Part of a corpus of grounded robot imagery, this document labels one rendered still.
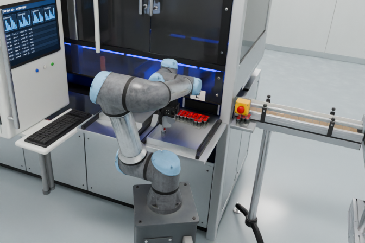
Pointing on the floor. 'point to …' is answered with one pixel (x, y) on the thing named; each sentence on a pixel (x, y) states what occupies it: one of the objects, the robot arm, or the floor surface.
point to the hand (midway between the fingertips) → (162, 127)
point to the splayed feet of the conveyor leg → (249, 222)
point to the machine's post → (228, 95)
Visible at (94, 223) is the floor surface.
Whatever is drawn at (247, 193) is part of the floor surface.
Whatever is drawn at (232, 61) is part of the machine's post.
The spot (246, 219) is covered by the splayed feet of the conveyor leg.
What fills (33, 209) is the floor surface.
